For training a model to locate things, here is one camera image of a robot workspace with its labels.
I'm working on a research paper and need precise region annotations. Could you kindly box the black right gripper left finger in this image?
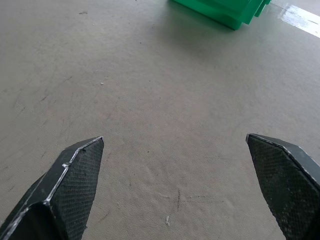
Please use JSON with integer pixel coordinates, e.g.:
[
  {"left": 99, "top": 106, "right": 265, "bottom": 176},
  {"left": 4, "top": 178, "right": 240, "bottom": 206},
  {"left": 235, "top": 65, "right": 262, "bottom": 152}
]
[{"left": 0, "top": 136, "right": 105, "bottom": 240}]

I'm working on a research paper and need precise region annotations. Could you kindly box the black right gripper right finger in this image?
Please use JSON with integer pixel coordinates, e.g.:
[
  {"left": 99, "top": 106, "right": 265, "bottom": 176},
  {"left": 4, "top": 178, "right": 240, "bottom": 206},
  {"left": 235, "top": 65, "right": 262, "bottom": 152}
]
[{"left": 245, "top": 133, "right": 320, "bottom": 240}]

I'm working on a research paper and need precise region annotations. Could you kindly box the green plastic bin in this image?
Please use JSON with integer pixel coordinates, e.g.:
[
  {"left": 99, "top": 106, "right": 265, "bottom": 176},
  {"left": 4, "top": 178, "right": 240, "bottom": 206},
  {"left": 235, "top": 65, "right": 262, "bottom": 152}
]
[
  {"left": 169, "top": 0, "right": 263, "bottom": 32},
  {"left": 253, "top": 0, "right": 273, "bottom": 18}
]

